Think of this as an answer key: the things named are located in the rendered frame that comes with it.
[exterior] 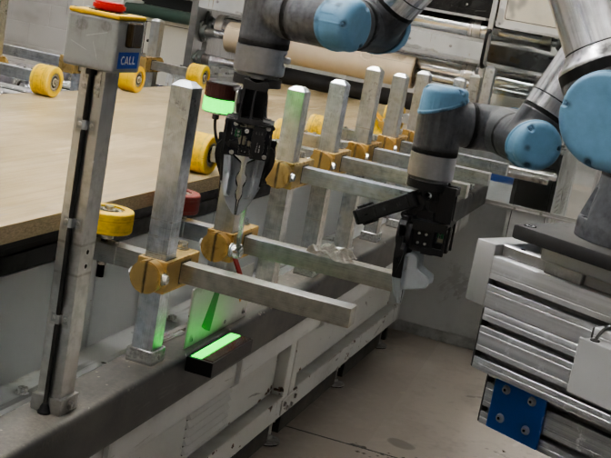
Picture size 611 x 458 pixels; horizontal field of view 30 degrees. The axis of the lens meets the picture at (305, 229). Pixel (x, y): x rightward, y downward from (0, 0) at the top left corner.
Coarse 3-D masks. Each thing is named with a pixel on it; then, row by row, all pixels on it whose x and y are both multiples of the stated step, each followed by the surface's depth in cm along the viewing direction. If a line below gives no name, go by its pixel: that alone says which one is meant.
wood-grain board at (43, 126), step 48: (0, 96) 281; (48, 96) 297; (144, 96) 335; (0, 144) 217; (48, 144) 227; (144, 144) 248; (0, 192) 178; (48, 192) 184; (144, 192) 197; (0, 240) 157
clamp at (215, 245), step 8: (208, 232) 192; (216, 232) 191; (224, 232) 192; (248, 232) 197; (256, 232) 201; (200, 240) 192; (208, 240) 190; (216, 240) 190; (224, 240) 190; (232, 240) 191; (208, 248) 191; (216, 248) 190; (224, 248) 190; (208, 256) 191; (216, 256) 190; (224, 256) 190
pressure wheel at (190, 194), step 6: (186, 192) 202; (192, 192) 202; (186, 198) 197; (192, 198) 198; (198, 198) 199; (186, 204) 197; (192, 204) 198; (198, 204) 200; (186, 210) 198; (192, 210) 199; (198, 210) 201
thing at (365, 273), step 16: (192, 224) 199; (208, 224) 200; (256, 240) 195; (272, 240) 197; (256, 256) 196; (272, 256) 195; (288, 256) 194; (304, 256) 193; (320, 272) 192; (336, 272) 191; (352, 272) 190; (368, 272) 189; (384, 272) 189; (384, 288) 189
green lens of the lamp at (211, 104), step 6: (204, 96) 190; (204, 102) 190; (210, 102) 189; (216, 102) 188; (222, 102) 188; (228, 102) 188; (234, 102) 189; (204, 108) 190; (210, 108) 189; (216, 108) 188; (222, 108) 188; (228, 108) 189
